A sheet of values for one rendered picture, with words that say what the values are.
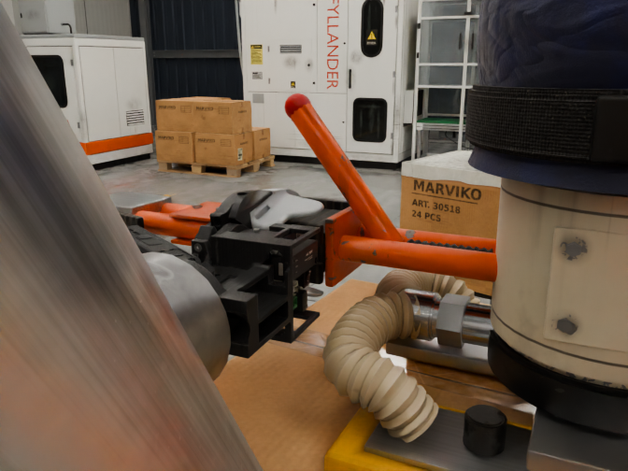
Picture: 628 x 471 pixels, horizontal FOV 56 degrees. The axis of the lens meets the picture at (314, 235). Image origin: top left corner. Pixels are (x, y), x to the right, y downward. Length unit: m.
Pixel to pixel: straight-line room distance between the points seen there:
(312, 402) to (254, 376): 0.07
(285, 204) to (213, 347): 0.19
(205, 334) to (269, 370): 0.25
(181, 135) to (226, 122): 0.68
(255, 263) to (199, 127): 7.20
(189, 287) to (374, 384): 0.16
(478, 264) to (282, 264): 0.15
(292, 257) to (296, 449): 0.15
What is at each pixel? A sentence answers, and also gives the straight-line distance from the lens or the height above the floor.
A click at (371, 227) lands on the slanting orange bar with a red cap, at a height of 1.22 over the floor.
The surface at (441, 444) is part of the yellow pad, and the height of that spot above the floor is 1.09.
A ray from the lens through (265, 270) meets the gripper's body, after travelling 0.39.
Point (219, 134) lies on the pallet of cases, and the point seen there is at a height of 0.52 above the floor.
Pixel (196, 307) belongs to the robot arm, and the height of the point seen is 1.22.
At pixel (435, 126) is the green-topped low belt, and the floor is 0.57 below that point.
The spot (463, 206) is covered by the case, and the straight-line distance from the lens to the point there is 1.99.
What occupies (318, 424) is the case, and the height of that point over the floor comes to 1.07.
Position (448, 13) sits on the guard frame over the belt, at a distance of 7.86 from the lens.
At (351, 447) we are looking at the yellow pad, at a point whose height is 1.09.
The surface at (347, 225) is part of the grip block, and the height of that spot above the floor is 1.22.
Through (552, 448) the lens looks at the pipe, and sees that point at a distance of 0.42.
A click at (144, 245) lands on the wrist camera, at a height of 1.22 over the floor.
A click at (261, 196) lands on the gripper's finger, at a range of 0.48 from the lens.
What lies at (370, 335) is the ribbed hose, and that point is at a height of 1.15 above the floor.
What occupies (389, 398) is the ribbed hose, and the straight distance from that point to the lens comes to 0.43.
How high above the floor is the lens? 1.35
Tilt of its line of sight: 16 degrees down
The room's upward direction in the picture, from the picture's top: straight up
